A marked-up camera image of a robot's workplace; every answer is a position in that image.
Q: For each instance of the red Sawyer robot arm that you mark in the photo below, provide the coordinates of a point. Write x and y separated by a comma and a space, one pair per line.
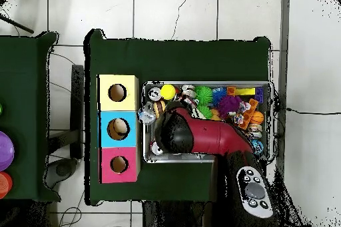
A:
218, 136

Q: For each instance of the red soda can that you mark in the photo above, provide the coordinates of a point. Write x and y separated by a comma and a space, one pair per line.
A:
155, 149

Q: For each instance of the black side stand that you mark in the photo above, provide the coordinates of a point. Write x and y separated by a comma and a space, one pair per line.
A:
77, 110

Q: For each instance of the red disc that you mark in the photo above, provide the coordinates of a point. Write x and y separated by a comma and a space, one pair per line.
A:
4, 184

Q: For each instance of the crushed silver can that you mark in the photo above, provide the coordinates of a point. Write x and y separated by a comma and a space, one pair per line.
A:
188, 91

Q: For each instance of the small orange basketball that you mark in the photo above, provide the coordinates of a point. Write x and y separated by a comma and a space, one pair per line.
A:
257, 117

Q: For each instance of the yellow tennis ball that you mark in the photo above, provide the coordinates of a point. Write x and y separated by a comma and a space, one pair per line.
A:
168, 91

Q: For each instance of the dark green side table cloth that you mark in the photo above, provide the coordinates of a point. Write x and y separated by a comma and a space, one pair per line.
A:
26, 104

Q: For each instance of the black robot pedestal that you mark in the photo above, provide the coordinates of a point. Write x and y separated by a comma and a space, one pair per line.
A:
170, 216

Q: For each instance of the wooden box with three holes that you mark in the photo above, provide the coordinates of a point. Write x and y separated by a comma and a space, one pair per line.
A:
118, 112

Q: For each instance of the clear blue-printed plastic packet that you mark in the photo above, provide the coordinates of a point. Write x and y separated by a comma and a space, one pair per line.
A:
147, 114

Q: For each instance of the purple disc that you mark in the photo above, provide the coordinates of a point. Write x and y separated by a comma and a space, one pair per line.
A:
5, 151

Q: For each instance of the silver can with pull tab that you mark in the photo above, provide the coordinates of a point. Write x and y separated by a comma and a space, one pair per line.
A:
154, 94

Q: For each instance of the green spiky ball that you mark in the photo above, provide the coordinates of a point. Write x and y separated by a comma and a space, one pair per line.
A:
204, 94

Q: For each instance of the purple spiky ball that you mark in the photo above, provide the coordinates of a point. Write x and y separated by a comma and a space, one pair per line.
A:
230, 104

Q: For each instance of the clear shallow mesh bin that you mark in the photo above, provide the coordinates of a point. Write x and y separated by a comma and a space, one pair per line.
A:
269, 94

